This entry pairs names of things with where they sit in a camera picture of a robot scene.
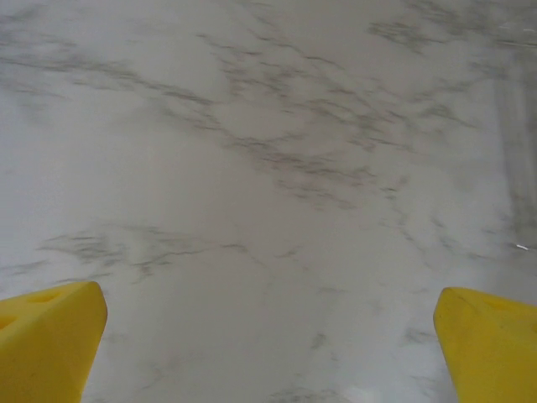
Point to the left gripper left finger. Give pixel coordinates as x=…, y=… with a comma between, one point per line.
x=46, y=348

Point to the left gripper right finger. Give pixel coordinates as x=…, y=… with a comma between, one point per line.
x=491, y=352

